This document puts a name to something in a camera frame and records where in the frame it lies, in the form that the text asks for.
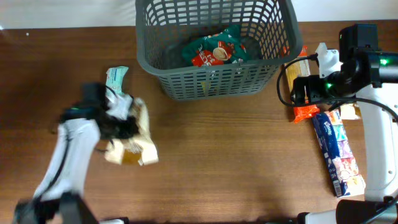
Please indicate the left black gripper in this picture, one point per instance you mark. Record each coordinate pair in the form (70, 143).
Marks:
(130, 126)

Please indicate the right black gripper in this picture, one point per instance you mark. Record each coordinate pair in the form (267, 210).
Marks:
(311, 83)

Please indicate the beige brown snack bag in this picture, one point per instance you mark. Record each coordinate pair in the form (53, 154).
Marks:
(138, 149)

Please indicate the light teal snack packet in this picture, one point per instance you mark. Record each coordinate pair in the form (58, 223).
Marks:
(115, 77)

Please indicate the green red coffee packet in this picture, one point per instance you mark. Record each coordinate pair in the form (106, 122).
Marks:
(225, 47)

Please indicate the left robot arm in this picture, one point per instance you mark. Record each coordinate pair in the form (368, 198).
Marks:
(100, 114)

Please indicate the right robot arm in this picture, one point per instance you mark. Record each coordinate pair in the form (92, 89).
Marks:
(367, 76)

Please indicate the blue Kleenex tissue pack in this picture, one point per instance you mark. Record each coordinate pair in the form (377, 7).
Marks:
(339, 159)

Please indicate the yellow orange pasta packet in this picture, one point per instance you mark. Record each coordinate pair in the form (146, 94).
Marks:
(298, 92)

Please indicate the beige white snack bag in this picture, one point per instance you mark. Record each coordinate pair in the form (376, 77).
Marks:
(350, 111)

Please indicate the grey plastic basket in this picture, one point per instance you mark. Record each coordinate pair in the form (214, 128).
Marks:
(269, 31)

